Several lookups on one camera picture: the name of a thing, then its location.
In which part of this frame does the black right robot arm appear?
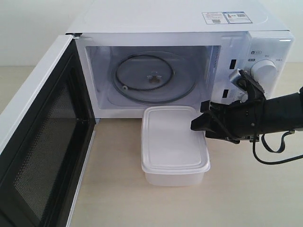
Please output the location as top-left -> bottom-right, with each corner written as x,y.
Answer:
190,87 -> 303,144

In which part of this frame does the glass microwave turntable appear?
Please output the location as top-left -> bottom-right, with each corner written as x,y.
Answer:
111,51 -> 201,105

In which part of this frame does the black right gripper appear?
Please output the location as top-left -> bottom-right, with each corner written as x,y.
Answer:
190,100 -> 263,144

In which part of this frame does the white microwave door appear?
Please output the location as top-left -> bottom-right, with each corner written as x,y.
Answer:
0,35 -> 96,227

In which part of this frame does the white lidded plastic container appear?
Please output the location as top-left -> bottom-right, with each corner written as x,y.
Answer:
141,105 -> 211,187

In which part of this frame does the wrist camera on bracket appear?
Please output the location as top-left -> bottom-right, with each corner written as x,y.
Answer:
229,69 -> 266,102

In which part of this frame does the white microwave oven body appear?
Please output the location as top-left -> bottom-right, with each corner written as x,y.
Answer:
67,0 -> 294,119

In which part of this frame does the white upper power knob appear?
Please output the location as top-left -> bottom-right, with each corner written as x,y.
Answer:
250,60 -> 277,82

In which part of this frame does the warning label sticker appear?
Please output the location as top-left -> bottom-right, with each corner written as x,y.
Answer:
202,11 -> 252,25

